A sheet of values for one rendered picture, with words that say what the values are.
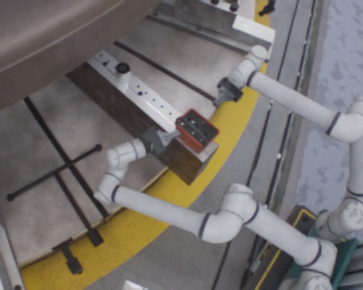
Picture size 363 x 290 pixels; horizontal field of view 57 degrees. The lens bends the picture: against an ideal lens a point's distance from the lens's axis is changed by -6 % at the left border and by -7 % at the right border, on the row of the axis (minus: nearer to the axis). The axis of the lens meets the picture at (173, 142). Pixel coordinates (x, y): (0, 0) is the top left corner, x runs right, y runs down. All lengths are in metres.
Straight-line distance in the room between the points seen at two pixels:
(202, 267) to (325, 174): 1.25
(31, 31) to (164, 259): 1.57
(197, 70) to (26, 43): 1.37
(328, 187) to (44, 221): 2.08
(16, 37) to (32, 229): 1.06
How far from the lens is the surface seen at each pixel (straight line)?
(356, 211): 2.04
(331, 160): 3.06
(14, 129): 2.36
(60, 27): 1.68
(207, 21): 2.66
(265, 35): 2.83
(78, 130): 2.28
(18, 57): 1.61
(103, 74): 2.04
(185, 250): 2.40
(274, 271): 2.22
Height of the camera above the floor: 2.33
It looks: 63 degrees down
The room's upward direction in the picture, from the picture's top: 20 degrees clockwise
